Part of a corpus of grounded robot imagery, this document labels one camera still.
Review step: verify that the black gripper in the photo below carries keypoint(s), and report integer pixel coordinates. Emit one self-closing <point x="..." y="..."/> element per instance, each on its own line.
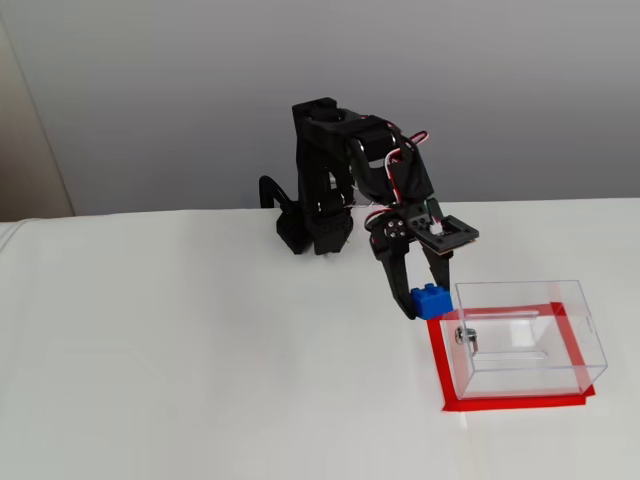
<point x="406" y="231"/>

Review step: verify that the blue lego brick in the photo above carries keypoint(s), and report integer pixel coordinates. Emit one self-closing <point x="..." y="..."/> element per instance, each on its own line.
<point x="430" y="302"/>

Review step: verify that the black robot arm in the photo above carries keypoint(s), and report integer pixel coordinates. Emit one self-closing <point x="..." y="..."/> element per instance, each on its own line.
<point x="320" y="165"/>

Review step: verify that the transparent plastic box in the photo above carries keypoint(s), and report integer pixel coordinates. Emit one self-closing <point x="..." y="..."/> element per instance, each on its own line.
<point x="590" y="350"/>

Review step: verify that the silver lock cylinder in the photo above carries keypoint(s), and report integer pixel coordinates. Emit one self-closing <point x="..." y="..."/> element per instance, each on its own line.
<point x="462" y="336"/>

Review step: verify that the black table clamp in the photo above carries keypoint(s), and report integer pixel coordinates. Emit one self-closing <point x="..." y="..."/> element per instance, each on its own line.
<point x="267" y="187"/>

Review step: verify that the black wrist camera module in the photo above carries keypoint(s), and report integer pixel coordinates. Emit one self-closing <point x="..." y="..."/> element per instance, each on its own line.
<point x="462" y="237"/>

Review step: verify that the red tape frame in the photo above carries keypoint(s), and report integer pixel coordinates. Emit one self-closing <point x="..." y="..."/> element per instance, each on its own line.
<point x="434" y="360"/>

